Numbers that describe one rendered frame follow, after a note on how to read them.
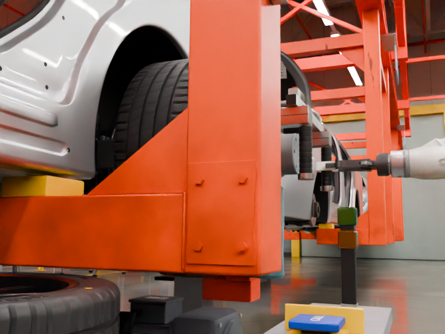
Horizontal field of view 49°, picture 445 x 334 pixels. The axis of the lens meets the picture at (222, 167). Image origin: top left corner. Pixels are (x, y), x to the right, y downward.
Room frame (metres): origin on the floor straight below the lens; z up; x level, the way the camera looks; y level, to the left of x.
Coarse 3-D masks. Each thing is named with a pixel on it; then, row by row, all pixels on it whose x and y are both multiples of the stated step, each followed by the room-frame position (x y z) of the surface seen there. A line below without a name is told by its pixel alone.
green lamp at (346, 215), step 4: (340, 208) 1.06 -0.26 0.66; (344, 208) 1.05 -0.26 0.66; (348, 208) 1.05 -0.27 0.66; (352, 208) 1.05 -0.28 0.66; (356, 208) 1.07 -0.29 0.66; (340, 212) 1.05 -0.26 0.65; (344, 212) 1.05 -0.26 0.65; (348, 212) 1.05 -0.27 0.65; (352, 212) 1.05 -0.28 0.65; (356, 212) 1.05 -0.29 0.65; (340, 216) 1.05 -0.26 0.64; (344, 216) 1.05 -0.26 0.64; (348, 216) 1.05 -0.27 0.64; (352, 216) 1.05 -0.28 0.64; (356, 216) 1.05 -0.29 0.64; (340, 220) 1.05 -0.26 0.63; (344, 220) 1.05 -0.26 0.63; (348, 220) 1.05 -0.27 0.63; (352, 220) 1.05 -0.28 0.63; (356, 220) 1.05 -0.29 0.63; (340, 224) 1.06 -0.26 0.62; (344, 224) 1.05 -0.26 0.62; (348, 224) 1.05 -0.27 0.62; (352, 224) 1.05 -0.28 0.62; (356, 224) 1.05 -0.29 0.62
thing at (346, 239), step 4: (340, 232) 1.06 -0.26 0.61; (344, 232) 1.05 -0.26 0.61; (348, 232) 1.05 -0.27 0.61; (352, 232) 1.05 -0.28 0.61; (356, 232) 1.05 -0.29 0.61; (340, 236) 1.06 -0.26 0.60; (344, 236) 1.05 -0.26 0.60; (348, 236) 1.05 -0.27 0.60; (352, 236) 1.05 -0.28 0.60; (356, 236) 1.05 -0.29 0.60; (340, 240) 1.06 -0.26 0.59; (344, 240) 1.05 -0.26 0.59; (348, 240) 1.05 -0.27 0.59; (352, 240) 1.05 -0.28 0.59; (356, 240) 1.05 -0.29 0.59; (340, 244) 1.06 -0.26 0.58; (344, 244) 1.05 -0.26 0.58; (348, 244) 1.05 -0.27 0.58; (352, 244) 1.05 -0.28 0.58; (356, 244) 1.05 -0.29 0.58; (340, 248) 1.06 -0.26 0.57; (344, 248) 1.05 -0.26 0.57; (348, 248) 1.05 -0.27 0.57; (352, 248) 1.05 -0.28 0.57; (356, 248) 1.05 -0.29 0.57
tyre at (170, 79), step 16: (160, 64) 1.46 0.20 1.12; (176, 64) 1.43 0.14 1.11; (144, 80) 1.40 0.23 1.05; (160, 80) 1.37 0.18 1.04; (176, 80) 1.35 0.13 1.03; (128, 96) 1.38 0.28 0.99; (144, 96) 1.35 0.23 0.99; (160, 96) 1.34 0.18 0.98; (176, 96) 1.31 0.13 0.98; (128, 112) 1.35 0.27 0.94; (144, 112) 1.34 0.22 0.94; (160, 112) 1.31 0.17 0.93; (176, 112) 1.29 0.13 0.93; (128, 128) 1.35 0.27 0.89; (144, 128) 1.32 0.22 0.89; (160, 128) 1.30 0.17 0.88; (128, 144) 1.34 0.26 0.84
